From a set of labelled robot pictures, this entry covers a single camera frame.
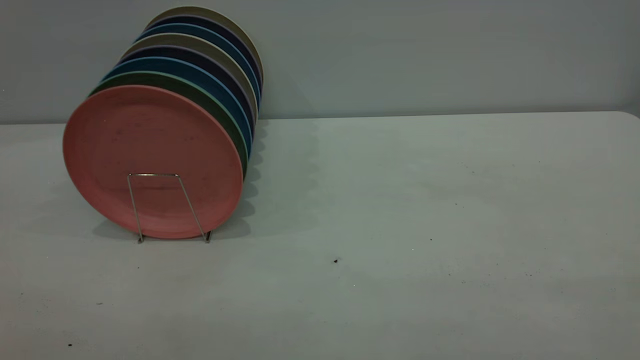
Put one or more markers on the pink round plate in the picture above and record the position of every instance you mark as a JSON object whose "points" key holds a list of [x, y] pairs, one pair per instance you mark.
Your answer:
{"points": [[150, 150]]}

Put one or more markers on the green round plate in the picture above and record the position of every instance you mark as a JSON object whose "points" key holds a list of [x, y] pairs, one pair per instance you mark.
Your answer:
{"points": [[200, 87]]}

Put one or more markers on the blue round plate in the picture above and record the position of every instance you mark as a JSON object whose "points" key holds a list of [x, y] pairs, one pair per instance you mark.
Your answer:
{"points": [[210, 31], [200, 67]]}

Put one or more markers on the dark purple round plate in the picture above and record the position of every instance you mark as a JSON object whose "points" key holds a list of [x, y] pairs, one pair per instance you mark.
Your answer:
{"points": [[200, 54], [215, 21]]}

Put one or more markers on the beige round plate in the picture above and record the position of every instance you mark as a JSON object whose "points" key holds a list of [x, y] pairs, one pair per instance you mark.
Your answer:
{"points": [[210, 11], [200, 41]]}

